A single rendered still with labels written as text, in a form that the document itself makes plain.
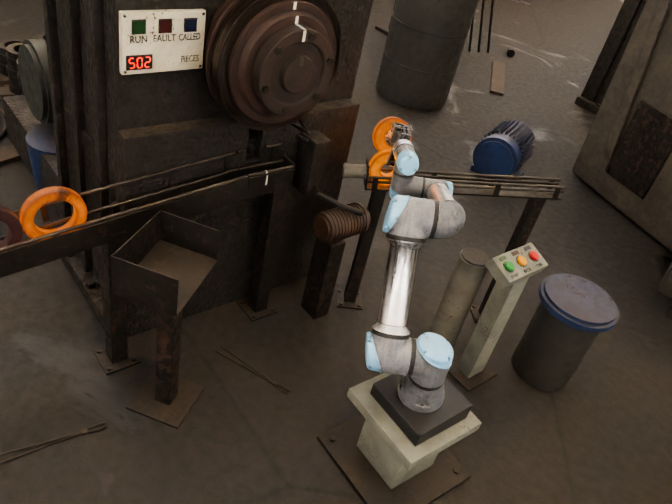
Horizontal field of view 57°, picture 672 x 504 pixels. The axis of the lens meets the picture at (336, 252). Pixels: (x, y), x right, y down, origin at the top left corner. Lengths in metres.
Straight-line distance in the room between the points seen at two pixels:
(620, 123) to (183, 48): 3.04
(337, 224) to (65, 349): 1.12
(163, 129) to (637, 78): 3.05
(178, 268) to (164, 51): 0.65
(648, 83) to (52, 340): 3.54
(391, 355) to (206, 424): 0.77
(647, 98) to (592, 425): 2.21
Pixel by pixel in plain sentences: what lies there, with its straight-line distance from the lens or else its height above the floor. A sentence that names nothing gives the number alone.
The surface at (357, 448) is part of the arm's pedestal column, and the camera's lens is 2.30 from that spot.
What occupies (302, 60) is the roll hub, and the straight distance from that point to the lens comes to 1.98.
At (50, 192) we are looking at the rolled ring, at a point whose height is 0.78.
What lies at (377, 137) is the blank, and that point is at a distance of 2.45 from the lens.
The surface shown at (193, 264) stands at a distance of 1.95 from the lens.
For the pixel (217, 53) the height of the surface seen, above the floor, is 1.15.
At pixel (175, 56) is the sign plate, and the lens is 2.03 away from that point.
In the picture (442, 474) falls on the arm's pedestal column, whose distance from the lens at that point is 2.34.
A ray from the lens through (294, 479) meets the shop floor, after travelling 2.21.
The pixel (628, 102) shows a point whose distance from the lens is 4.35.
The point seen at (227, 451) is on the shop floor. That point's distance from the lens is 2.24.
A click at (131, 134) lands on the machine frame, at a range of 2.05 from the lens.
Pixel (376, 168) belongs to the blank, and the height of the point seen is 0.71.
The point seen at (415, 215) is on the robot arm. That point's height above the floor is 0.91.
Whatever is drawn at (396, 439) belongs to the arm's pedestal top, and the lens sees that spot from 2.00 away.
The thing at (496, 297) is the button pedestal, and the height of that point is 0.44.
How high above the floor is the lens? 1.85
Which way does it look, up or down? 36 degrees down
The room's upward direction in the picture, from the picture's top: 14 degrees clockwise
